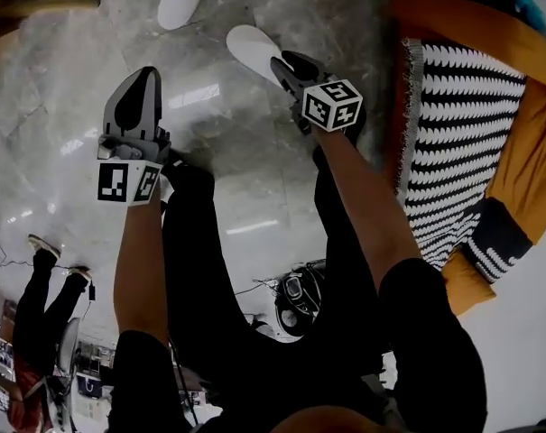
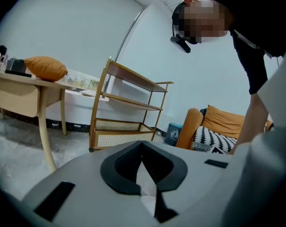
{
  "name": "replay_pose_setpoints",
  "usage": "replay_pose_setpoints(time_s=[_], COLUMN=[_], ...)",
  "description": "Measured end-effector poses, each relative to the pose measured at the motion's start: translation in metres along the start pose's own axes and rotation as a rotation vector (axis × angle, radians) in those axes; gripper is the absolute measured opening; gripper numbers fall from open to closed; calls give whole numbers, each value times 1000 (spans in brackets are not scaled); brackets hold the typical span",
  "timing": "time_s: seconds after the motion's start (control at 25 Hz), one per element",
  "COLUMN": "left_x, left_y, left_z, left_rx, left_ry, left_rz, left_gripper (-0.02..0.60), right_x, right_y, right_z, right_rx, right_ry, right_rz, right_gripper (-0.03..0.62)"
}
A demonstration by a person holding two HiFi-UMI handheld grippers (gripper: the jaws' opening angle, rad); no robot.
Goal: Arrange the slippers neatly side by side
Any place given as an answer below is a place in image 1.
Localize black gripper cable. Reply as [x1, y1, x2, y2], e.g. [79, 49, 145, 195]
[166, 336, 201, 428]

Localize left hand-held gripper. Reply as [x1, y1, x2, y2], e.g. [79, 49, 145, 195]
[96, 65, 172, 207]

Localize person's left forearm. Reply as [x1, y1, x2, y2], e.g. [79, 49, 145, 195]
[113, 198, 170, 346]

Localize large orange cushion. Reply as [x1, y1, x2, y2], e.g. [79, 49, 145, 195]
[484, 78, 546, 245]

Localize person's left black shoe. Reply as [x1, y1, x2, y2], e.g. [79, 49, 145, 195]
[158, 148, 216, 193]

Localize person's right black shoe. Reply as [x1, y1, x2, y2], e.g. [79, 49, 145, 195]
[342, 104, 369, 151]

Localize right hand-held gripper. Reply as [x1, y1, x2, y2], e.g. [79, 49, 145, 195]
[270, 50, 365, 134]

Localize black white striped blanket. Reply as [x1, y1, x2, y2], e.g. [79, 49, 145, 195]
[392, 38, 533, 283]

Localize person's black shoe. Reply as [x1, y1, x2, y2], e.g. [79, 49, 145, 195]
[158, 148, 216, 193]
[342, 104, 369, 151]

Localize person's black trousers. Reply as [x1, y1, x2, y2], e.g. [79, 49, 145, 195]
[162, 144, 391, 423]

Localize thin floor cable with adapter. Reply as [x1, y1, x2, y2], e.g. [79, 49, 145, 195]
[0, 254, 97, 315]

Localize person's black shirt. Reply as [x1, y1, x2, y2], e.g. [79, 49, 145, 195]
[105, 257, 488, 433]

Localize orange sofa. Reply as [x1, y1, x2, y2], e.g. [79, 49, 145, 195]
[378, 0, 546, 318]

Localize person's right forearm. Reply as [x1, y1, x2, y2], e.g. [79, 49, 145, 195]
[317, 126, 422, 295]

